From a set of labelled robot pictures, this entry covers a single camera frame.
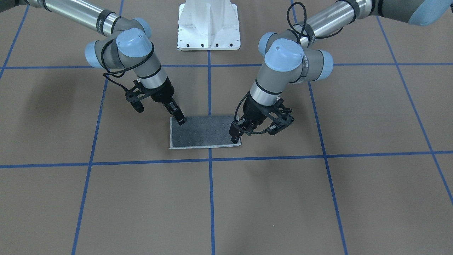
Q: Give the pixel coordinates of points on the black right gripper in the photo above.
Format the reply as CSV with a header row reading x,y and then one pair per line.
x,y
163,92

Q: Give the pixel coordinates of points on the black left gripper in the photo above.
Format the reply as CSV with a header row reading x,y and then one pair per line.
x,y
252,110

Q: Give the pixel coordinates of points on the pink and grey towel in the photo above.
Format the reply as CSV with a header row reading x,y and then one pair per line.
x,y
202,132

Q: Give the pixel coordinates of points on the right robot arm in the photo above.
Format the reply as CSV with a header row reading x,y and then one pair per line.
x,y
126,47

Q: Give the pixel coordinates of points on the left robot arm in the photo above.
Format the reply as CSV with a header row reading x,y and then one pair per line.
x,y
290,59

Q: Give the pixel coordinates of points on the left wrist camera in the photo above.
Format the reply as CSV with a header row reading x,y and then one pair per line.
x,y
280,115

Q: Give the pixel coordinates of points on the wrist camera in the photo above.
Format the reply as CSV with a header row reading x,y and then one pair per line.
x,y
136,94
280,115

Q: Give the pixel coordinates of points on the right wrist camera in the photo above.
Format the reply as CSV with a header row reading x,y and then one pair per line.
x,y
136,94

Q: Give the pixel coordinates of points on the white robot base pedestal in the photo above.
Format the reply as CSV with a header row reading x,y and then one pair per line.
x,y
208,25

